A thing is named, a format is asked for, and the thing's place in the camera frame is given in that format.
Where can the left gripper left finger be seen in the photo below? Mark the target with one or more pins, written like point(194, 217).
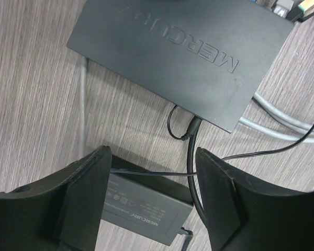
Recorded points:
point(59, 212)

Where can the black power adapter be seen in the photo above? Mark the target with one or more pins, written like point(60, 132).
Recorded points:
point(152, 206)

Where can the black network switch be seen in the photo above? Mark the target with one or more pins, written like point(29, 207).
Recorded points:
point(207, 57)

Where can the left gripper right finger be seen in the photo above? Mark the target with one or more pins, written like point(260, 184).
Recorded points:
point(244, 212)

